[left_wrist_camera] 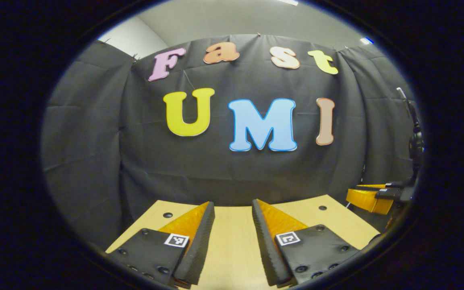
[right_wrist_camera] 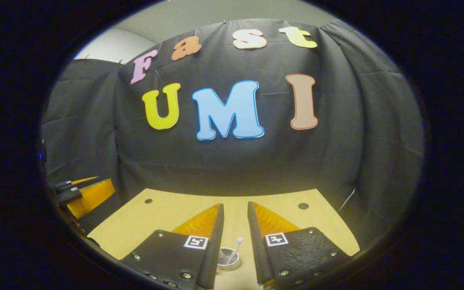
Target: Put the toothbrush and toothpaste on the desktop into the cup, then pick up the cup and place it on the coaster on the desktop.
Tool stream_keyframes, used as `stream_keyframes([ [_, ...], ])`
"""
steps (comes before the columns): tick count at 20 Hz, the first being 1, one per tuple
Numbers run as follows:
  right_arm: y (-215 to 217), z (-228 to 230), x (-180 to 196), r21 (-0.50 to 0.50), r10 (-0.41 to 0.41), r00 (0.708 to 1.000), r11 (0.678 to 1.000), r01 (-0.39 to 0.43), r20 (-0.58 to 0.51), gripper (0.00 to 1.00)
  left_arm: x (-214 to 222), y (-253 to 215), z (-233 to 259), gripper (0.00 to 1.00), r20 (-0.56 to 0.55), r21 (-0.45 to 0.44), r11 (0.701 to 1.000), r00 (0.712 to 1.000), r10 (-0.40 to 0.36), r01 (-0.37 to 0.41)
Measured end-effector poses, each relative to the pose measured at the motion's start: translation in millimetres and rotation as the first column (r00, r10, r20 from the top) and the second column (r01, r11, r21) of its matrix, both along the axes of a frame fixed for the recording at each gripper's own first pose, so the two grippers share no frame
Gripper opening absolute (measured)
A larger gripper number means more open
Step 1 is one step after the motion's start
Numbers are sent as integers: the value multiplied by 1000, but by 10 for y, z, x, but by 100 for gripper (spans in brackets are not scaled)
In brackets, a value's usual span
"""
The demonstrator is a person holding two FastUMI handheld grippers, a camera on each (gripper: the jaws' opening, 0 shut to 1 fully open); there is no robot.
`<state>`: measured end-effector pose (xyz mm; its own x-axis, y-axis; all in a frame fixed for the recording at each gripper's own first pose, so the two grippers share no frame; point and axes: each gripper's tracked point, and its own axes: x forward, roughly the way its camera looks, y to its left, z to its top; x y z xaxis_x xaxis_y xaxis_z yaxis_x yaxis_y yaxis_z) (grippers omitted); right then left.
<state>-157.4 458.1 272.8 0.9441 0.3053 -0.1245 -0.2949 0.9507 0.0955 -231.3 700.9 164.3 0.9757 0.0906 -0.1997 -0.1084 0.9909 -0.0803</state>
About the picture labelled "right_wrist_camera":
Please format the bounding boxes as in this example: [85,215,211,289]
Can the white cup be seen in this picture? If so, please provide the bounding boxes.
[217,247,241,271]

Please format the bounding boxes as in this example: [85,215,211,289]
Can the light wooden desktop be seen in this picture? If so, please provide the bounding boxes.
[87,188,361,290]

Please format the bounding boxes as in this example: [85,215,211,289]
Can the black backdrop cloth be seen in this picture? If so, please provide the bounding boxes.
[41,18,426,242]

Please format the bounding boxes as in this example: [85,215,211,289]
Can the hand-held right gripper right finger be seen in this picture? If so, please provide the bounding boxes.
[247,201,352,290]

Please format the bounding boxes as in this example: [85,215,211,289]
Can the thin white cable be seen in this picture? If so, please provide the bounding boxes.
[339,188,356,212]

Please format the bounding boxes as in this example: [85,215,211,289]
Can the pale pink toothbrush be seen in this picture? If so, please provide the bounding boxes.
[226,237,244,265]

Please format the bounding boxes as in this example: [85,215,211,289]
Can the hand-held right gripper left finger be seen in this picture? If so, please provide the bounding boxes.
[119,203,225,290]

